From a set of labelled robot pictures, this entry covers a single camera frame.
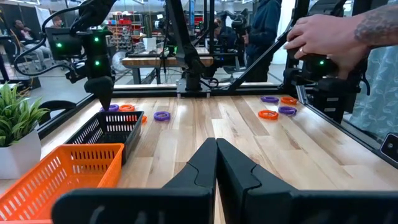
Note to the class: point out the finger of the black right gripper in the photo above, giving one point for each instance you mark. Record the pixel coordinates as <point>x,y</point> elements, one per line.
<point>101,90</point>

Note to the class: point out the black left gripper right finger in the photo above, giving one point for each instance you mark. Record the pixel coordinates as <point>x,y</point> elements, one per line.
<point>248,199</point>

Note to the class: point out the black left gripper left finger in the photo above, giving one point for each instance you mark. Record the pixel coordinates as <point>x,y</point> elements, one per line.
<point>186,205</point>

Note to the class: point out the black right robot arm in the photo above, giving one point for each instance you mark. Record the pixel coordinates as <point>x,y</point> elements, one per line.
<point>186,46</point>

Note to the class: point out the black background robot arm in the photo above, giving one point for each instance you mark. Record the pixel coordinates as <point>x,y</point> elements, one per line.
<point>239,23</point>

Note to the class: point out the person's right forearm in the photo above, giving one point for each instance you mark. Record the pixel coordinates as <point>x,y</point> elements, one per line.
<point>379,28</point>

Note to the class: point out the white round fan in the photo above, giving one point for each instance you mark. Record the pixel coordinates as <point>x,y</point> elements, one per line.
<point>119,62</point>

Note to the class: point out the black plastic mesh basket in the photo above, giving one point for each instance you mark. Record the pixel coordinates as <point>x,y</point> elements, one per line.
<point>93,137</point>

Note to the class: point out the shelf with red bins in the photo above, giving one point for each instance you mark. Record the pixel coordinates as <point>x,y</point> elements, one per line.
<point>124,21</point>

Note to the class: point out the wooden workbench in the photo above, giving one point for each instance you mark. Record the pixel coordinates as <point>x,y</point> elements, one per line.
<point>149,61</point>

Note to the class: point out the white box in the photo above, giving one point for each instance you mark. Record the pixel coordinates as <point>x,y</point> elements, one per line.
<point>150,44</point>

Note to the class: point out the person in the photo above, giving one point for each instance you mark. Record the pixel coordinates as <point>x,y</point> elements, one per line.
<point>379,93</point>
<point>57,21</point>
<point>26,35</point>
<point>221,32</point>
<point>264,31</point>

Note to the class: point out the green plant in white pot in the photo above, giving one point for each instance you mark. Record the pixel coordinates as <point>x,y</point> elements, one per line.
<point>18,124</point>

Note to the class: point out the orange plastic mesh basket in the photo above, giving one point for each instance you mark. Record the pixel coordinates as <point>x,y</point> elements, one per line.
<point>62,174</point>

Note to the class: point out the person's right hand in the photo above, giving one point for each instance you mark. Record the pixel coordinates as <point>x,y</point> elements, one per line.
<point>326,34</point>

